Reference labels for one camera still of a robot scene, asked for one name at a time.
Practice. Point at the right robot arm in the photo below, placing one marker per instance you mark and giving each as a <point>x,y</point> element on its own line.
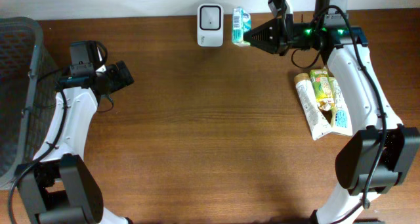
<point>381,150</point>

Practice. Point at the teal tissue pack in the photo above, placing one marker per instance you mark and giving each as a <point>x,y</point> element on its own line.
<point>241,23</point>

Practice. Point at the white barcode scanner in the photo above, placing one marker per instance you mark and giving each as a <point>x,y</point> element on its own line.
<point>210,25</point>

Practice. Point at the grey plastic mesh basket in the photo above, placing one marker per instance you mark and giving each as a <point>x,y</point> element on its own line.
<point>28,75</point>

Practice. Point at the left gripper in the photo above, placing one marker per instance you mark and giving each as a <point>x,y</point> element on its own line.
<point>119,80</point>

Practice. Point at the large yellow white snack bag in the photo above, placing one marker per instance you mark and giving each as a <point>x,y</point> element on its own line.
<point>340,121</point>

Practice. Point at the green yellow snack bar wrapper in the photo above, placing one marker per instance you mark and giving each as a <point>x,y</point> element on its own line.
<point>322,89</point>

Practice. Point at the white cosmetic tube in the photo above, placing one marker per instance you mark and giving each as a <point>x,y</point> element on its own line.
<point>317,122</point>

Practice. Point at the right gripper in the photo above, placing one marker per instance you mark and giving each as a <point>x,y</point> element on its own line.
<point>275,43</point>

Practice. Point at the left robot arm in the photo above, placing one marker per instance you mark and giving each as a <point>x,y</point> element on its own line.
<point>56,186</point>

